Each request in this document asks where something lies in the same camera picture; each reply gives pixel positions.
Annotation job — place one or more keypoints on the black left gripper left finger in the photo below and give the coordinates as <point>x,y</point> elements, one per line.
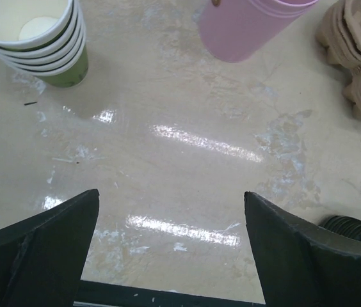
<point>42,257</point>

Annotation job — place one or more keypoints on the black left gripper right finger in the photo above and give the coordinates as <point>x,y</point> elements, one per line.
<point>298,262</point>

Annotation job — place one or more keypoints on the stack of black cup lids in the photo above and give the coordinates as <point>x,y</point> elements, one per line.
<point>343,225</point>

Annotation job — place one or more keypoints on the pink cylindrical container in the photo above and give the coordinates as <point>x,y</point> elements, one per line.
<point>233,30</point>

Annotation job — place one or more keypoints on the black table front rail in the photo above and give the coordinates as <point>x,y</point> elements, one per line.
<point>102,294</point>

